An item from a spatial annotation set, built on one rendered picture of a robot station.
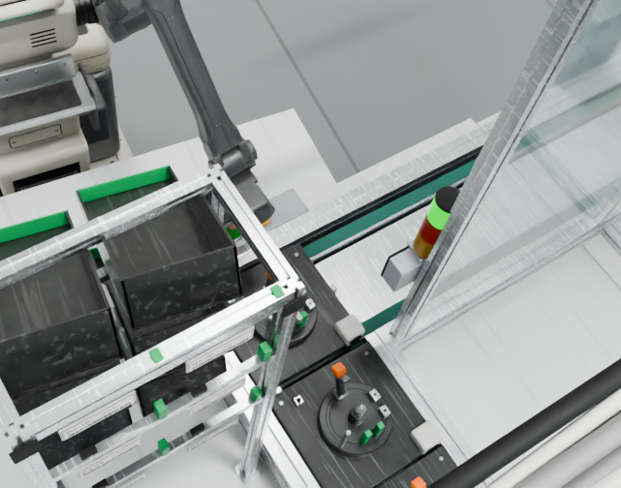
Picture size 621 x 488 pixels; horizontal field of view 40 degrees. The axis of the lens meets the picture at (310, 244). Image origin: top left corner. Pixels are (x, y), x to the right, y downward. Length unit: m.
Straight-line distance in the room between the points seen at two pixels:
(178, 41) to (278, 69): 1.95
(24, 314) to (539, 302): 1.26
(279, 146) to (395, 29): 1.63
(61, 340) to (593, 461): 0.64
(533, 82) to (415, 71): 2.38
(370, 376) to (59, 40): 0.94
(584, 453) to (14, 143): 1.84
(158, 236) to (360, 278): 0.81
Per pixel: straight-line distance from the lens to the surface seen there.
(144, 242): 1.07
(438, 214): 1.35
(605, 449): 0.36
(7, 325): 1.02
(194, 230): 1.08
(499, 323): 1.92
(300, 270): 1.74
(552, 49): 1.04
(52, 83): 1.92
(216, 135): 1.49
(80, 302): 1.02
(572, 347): 1.96
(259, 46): 3.41
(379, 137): 3.21
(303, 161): 2.02
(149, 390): 1.21
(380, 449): 1.62
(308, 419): 1.62
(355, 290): 1.80
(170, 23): 1.40
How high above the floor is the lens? 2.50
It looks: 59 degrees down
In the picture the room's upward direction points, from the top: 14 degrees clockwise
